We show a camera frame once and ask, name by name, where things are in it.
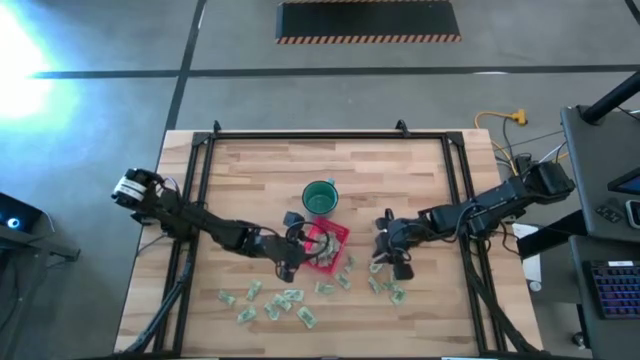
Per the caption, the white paper sheet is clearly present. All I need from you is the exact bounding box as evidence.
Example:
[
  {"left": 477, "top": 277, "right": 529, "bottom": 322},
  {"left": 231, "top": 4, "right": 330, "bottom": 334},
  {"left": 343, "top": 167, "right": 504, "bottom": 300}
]
[{"left": 510, "top": 222, "right": 544, "bottom": 284}]

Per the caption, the black tablet screen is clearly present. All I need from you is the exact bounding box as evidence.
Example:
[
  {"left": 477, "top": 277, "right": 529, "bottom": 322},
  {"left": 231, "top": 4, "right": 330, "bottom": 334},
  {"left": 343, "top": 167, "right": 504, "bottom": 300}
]
[{"left": 607, "top": 167, "right": 640, "bottom": 196}]

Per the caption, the grey equipment cart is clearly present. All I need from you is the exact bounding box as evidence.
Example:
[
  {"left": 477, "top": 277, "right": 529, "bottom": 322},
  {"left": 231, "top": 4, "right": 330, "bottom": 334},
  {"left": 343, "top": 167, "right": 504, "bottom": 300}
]
[{"left": 559, "top": 104, "right": 640, "bottom": 244}]

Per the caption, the black round pole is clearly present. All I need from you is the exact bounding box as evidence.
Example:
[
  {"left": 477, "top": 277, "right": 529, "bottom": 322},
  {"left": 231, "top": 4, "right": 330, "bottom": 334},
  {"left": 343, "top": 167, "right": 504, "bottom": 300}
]
[{"left": 579, "top": 69, "right": 640, "bottom": 126}]

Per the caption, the black aluminium table frame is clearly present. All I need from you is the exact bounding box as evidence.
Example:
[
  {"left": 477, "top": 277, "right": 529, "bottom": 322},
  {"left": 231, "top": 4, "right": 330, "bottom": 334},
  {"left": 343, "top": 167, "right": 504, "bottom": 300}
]
[{"left": 124, "top": 119, "right": 541, "bottom": 356}]

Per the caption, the red plastic slotted basket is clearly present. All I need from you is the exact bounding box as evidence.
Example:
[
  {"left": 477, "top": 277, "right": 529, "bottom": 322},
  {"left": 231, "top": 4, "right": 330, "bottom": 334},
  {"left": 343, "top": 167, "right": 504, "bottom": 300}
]
[{"left": 302, "top": 217, "right": 351, "bottom": 276}]

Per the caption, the black smartphone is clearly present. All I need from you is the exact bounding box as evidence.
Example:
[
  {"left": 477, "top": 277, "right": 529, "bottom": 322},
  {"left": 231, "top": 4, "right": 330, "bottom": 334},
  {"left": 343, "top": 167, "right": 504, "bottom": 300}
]
[{"left": 624, "top": 198, "right": 640, "bottom": 230}]

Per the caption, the backlit computer keyboard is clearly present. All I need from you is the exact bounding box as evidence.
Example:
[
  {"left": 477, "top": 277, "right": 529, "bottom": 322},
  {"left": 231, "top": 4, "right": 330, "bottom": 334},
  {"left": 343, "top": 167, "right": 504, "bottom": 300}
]
[{"left": 589, "top": 259, "right": 640, "bottom": 321}]

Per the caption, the green enamel mug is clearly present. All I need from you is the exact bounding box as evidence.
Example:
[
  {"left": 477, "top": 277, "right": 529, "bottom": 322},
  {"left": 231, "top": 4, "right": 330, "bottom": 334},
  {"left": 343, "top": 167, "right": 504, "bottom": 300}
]
[{"left": 301, "top": 178, "right": 340, "bottom": 217}]

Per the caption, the black box with blue light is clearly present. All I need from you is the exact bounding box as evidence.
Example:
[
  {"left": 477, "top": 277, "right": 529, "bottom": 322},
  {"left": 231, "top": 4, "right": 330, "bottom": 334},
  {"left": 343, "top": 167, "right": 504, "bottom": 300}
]
[{"left": 0, "top": 192, "right": 81, "bottom": 264}]

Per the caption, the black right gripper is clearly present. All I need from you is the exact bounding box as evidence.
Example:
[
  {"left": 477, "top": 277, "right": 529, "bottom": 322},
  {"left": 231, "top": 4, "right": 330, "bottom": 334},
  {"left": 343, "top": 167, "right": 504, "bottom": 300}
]
[{"left": 370, "top": 208, "right": 431, "bottom": 282}]

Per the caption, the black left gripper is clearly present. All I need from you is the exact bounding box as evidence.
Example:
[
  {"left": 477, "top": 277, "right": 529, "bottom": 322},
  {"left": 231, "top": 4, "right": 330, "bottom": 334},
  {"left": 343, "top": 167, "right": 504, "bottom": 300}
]
[{"left": 257, "top": 212, "right": 325, "bottom": 282}]

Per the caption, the black hazard striped mat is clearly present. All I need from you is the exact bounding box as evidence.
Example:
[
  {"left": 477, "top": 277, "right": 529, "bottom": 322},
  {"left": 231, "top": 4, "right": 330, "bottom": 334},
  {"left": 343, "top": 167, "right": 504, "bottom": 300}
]
[{"left": 275, "top": 0, "right": 462, "bottom": 45}]

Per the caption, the black button remote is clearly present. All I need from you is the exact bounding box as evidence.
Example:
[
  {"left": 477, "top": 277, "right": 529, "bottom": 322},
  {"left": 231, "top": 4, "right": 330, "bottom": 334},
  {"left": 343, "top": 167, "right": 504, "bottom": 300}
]
[{"left": 594, "top": 203, "right": 625, "bottom": 225}]

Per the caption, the yellow extension cable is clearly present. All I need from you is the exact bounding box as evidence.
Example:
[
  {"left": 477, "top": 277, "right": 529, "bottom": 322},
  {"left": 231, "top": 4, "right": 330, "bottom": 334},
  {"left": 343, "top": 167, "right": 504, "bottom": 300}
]
[{"left": 473, "top": 108, "right": 529, "bottom": 176}]

